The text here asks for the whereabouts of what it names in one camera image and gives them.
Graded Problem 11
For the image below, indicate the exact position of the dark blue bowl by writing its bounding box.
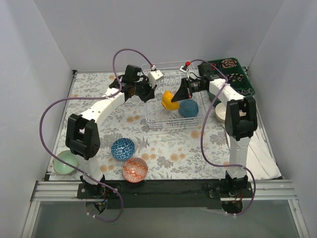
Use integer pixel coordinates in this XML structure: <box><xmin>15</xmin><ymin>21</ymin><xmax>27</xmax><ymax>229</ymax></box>
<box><xmin>178</xmin><ymin>99</ymin><xmax>199</xmax><ymax>118</ymax></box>

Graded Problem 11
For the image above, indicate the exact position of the yellow bowl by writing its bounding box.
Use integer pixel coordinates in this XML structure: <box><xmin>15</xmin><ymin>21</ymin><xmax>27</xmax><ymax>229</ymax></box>
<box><xmin>161</xmin><ymin>91</ymin><xmax>180</xmax><ymax>111</ymax></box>

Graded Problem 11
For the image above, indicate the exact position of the white wire dish rack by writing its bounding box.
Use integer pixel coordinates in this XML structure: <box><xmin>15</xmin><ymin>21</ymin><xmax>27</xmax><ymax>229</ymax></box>
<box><xmin>146</xmin><ymin>61</ymin><xmax>210</xmax><ymax>130</ymax></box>

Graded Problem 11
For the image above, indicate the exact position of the green compartment tray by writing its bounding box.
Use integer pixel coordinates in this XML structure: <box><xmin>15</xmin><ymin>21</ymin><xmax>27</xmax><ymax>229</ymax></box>
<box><xmin>210</xmin><ymin>58</ymin><xmax>255</xmax><ymax>97</ymax></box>

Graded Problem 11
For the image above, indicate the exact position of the blue patterned bowl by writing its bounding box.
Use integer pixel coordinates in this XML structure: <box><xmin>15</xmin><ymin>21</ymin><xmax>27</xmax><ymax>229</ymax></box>
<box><xmin>111</xmin><ymin>138</ymin><xmax>135</xmax><ymax>161</ymax></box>

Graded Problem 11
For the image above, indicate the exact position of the red patterned bowl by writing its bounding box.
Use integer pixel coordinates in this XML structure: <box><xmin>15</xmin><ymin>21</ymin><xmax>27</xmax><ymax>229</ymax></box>
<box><xmin>123</xmin><ymin>157</ymin><xmax>148</xmax><ymax>183</ymax></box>

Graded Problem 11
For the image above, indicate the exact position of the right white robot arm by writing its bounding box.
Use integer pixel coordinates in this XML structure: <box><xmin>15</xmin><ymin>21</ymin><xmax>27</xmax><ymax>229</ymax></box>
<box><xmin>171</xmin><ymin>60</ymin><xmax>258</xmax><ymax>197</ymax></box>

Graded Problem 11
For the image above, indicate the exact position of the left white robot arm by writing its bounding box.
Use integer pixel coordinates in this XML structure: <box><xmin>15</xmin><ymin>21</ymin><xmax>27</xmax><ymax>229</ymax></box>
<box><xmin>65</xmin><ymin>65</ymin><xmax>163</xmax><ymax>198</ymax></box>

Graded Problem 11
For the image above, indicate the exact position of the floral table mat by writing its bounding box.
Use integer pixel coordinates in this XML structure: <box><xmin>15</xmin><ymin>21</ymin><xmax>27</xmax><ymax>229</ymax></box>
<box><xmin>49</xmin><ymin>70</ymin><xmax>263</xmax><ymax>181</ymax></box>

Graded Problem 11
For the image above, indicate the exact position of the cream white bowl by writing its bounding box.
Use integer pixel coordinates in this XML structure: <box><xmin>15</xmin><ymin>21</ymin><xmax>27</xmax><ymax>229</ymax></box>
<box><xmin>215</xmin><ymin>103</ymin><xmax>226</xmax><ymax>123</ymax></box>

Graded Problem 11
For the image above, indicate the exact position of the white cloth towel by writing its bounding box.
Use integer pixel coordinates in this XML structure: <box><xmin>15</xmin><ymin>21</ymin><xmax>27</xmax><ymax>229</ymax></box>
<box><xmin>247</xmin><ymin>126</ymin><xmax>282</xmax><ymax>180</ymax></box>

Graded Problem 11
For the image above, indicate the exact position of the mint green bowl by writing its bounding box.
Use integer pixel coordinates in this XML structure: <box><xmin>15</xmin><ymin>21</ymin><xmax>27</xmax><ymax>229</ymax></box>
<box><xmin>53</xmin><ymin>150</ymin><xmax>79</xmax><ymax>175</ymax></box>

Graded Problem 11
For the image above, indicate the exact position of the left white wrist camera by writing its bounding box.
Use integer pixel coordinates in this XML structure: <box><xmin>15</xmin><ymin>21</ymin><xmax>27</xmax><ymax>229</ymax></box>
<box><xmin>147</xmin><ymin>65</ymin><xmax>163</xmax><ymax>88</ymax></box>

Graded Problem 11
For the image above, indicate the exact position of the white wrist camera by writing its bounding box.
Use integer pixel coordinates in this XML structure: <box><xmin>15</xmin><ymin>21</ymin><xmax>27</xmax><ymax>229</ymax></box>
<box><xmin>147</xmin><ymin>65</ymin><xmax>163</xmax><ymax>88</ymax></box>
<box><xmin>179</xmin><ymin>61</ymin><xmax>196</xmax><ymax>79</ymax></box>

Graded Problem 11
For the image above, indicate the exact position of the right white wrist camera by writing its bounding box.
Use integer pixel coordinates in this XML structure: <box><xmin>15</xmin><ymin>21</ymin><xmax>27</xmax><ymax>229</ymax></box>
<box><xmin>179</xmin><ymin>61</ymin><xmax>196</xmax><ymax>79</ymax></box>

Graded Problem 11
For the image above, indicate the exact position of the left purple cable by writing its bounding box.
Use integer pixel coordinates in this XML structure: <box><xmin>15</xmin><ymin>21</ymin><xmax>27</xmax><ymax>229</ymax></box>
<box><xmin>39</xmin><ymin>48</ymin><xmax>124</xmax><ymax>223</ymax></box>

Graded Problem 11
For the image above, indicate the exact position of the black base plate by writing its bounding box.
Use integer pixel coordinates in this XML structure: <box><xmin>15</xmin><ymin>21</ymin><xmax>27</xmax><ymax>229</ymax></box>
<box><xmin>76</xmin><ymin>179</ymin><xmax>254</xmax><ymax>209</ymax></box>

